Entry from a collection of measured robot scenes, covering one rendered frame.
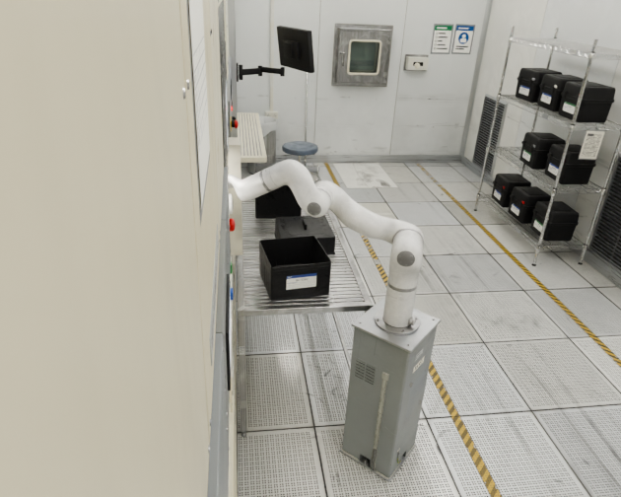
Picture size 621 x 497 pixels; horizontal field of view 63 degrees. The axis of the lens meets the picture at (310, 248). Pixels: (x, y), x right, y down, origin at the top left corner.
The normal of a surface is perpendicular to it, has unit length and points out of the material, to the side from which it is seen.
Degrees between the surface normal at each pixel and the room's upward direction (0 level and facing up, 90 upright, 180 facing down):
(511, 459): 0
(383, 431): 90
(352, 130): 90
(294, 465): 0
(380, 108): 90
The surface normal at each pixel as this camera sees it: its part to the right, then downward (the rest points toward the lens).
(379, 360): -0.61, 0.34
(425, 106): 0.14, 0.46
